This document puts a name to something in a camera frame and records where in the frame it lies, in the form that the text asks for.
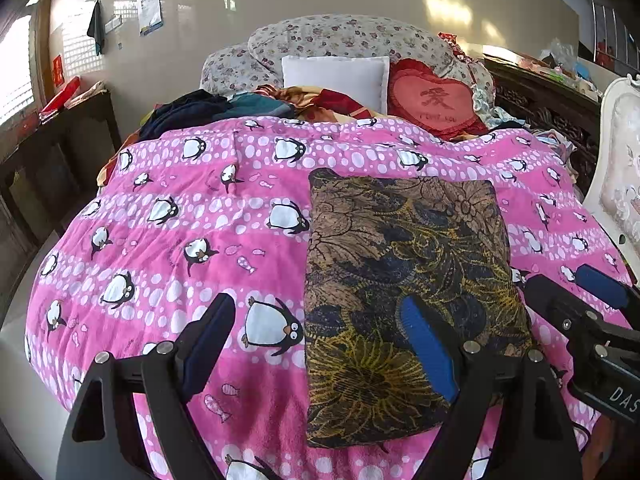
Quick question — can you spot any dark floral patterned garment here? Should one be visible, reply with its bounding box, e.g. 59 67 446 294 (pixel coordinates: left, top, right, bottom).
304 168 533 448

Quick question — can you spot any navy blue folded clothing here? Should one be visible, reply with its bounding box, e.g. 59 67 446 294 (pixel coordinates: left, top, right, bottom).
138 89 232 141

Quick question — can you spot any teal folded clothing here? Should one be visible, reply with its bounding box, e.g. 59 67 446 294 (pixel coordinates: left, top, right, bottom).
212 92 297 122

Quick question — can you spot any white ornate chair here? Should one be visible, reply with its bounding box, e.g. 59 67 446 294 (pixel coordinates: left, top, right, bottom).
584 75 640 276

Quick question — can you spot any dark carved wooden headboard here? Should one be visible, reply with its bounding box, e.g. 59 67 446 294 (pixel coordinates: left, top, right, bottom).
484 58 600 194

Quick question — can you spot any pink penguin blanket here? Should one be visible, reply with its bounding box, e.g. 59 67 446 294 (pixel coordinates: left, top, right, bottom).
25 117 630 479

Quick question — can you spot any red heart cushion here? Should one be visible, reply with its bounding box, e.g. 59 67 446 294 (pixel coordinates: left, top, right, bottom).
387 58 488 141

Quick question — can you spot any dark wooden side table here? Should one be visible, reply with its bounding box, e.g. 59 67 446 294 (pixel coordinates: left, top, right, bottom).
0 89 123 246

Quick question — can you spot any white square pillow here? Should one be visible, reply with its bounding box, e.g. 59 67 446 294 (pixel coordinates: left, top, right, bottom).
281 55 390 115

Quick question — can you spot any orange red floral blanket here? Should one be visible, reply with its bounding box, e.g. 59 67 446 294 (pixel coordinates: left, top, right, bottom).
254 84 383 124

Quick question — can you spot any red box on table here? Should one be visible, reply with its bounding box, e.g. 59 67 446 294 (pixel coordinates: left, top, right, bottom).
38 76 81 122

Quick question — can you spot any dark hanging cloth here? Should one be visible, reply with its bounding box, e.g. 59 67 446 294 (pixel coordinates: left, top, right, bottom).
87 0 105 56

